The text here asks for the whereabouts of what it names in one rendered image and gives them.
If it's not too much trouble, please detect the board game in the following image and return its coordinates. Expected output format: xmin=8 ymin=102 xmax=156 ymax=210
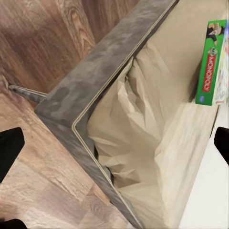
xmin=195 ymin=20 xmax=229 ymax=106

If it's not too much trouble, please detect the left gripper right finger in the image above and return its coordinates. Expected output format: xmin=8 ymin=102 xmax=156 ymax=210
xmin=214 ymin=127 xmax=229 ymax=165

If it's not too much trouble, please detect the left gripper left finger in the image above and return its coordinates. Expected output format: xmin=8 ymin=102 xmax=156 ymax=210
xmin=0 ymin=127 xmax=25 ymax=184

